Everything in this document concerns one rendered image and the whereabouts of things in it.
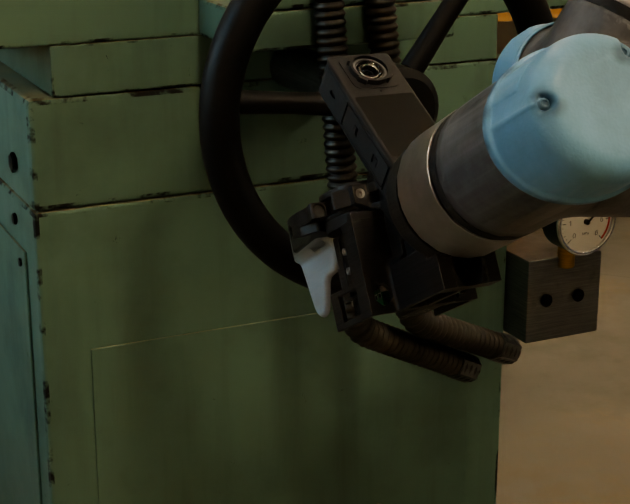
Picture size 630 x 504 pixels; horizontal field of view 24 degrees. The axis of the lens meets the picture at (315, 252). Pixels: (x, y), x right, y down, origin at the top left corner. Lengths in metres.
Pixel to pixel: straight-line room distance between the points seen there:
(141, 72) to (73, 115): 0.06
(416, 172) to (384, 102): 0.11
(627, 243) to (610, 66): 2.85
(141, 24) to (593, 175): 0.56
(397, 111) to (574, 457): 1.59
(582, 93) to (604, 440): 1.83
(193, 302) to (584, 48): 0.62
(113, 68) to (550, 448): 1.43
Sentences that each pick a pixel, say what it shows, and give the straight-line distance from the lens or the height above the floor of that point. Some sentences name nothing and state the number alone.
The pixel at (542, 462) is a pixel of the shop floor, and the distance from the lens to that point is 2.38.
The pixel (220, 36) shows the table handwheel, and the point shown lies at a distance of 0.98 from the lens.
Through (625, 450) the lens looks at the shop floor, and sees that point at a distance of 2.44.
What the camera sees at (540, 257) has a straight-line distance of 1.34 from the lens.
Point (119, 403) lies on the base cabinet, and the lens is 1.23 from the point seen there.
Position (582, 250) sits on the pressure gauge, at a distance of 1.32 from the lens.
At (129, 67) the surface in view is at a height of 0.82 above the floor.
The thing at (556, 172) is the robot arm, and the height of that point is 0.86.
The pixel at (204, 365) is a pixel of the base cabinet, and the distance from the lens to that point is 1.25.
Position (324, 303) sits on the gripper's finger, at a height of 0.71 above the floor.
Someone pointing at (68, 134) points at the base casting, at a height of 0.77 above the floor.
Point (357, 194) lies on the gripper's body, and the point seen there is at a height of 0.80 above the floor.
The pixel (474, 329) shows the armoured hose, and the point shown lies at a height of 0.60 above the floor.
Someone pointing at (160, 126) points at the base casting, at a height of 0.77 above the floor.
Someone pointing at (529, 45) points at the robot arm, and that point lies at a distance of 0.88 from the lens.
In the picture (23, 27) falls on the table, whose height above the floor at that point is 0.86.
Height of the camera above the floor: 1.03
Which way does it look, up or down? 18 degrees down
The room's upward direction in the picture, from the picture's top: straight up
